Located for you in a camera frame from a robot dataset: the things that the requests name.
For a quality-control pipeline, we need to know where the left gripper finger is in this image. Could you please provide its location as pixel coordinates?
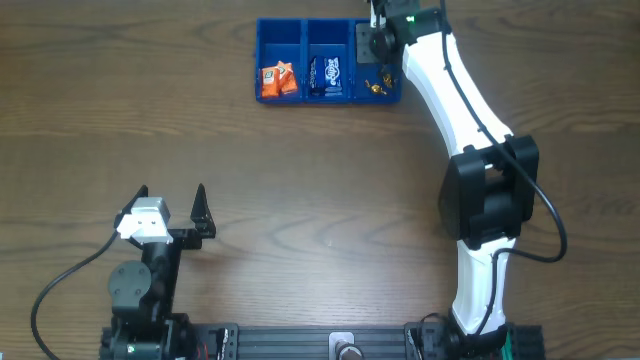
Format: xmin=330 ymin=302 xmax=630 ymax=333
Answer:
xmin=118 ymin=184 xmax=150 ymax=217
xmin=189 ymin=183 xmax=218 ymax=240

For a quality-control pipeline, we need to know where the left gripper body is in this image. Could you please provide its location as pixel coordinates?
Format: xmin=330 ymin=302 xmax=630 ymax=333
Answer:
xmin=167 ymin=227 xmax=205 ymax=251

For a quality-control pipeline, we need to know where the orange candy box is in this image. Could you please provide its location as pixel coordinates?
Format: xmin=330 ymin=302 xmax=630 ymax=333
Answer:
xmin=260 ymin=65 xmax=283 ymax=100
xmin=276 ymin=60 xmax=300 ymax=96

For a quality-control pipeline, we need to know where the blue tray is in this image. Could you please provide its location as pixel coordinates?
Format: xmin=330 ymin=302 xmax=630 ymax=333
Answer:
xmin=255 ymin=16 xmax=405 ymax=106

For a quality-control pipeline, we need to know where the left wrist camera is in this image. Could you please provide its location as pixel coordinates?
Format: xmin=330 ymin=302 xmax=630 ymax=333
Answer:
xmin=115 ymin=195 xmax=174 ymax=246

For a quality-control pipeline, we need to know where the mounting rail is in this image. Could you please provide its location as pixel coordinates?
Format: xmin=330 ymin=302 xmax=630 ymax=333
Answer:
xmin=192 ymin=322 xmax=547 ymax=360

